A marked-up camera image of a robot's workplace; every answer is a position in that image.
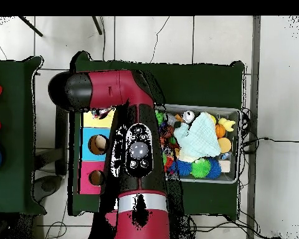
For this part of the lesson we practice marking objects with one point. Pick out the pale orange round sponge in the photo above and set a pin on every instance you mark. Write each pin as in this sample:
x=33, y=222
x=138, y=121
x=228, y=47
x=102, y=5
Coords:
x=224, y=145

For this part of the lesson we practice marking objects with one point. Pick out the dark green table cloth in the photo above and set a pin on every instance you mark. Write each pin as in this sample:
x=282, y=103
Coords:
x=189, y=79

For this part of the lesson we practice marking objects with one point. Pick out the small orange basketball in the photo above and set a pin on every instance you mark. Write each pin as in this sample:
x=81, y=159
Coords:
x=220, y=131

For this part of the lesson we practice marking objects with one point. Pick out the green covered side table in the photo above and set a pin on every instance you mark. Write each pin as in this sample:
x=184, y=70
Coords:
x=10, y=109

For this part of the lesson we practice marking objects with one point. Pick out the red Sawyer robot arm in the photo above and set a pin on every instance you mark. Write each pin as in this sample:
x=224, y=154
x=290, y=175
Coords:
x=119, y=89

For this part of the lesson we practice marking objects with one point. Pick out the large blue spiky ball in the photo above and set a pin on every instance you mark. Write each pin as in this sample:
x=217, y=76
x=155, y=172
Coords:
x=184, y=168

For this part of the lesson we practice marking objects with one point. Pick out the clear shallow bin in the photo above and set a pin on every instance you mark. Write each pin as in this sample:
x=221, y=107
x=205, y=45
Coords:
x=228, y=176

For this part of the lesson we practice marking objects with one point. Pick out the green fuzzy monster toy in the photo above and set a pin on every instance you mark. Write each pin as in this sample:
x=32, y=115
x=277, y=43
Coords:
x=201, y=168

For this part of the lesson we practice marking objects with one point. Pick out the black tripod leg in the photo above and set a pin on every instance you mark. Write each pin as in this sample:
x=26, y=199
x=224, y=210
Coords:
x=30, y=26
x=97, y=25

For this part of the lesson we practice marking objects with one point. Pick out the mint green knitted cloth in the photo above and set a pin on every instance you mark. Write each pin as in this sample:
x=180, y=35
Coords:
x=199, y=135

